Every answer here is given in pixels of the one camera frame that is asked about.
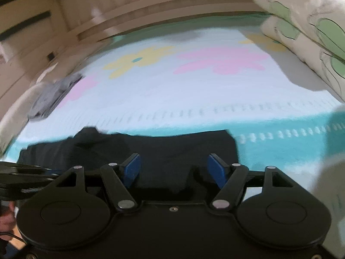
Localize black pants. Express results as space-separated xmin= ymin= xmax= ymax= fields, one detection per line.
xmin=17 ymin=128 xmax=238 ymax=198

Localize white pillow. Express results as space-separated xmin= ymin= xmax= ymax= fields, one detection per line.
xmin=1 ymin=81 xmax=51 ymax=157

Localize folded grey garment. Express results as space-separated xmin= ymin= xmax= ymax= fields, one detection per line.
xmin=28 ymin=73 xmax=83 ymax=120

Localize floral white bed blanket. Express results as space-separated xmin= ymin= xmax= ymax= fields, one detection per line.
xmin=4 ymin=15 xmax=344 ymax=221

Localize beige wooden headboard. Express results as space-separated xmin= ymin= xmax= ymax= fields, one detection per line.
xmin=1 ymin=0 xmax=259 ymax=111

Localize white green patterned quilt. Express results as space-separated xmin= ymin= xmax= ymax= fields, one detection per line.
xmin=253 ymin=0 xmax=344 ymax=98

